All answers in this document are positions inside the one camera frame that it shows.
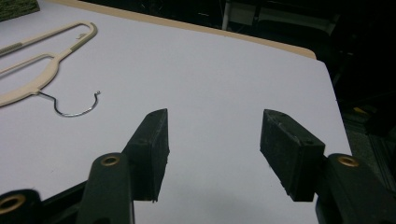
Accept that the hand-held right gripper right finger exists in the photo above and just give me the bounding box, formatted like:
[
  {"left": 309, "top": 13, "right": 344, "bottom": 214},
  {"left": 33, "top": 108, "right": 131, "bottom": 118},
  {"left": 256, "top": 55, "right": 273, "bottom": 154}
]
[{"left": 259, "top": 108, "right": 396, "bottom": 224}]

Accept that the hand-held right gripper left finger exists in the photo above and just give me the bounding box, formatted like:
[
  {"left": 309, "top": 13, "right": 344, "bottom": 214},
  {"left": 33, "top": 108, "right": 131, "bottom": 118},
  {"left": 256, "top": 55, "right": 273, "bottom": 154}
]
[{"left": 76, "top": 107, "right": 171, "bottom": 224}]

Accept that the beige clothes hanger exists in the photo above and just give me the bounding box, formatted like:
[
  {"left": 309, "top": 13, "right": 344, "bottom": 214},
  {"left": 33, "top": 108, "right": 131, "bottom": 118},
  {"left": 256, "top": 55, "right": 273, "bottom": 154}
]
[{"left": 0, "top": 21, "right": 102, "bottom": 119}]

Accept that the white metal stand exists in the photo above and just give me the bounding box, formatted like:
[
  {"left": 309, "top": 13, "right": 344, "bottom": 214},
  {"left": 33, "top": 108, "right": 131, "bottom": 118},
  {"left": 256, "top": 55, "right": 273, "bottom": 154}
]
[{"left": 221, "top": 0, "right": 233, "bottom": 32}]

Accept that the green cloth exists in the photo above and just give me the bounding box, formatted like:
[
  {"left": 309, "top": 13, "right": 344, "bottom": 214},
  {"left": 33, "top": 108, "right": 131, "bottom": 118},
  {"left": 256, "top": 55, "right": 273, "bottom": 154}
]
[{"left": 0, "top": 0, "right": 41, "bottom": 22}]

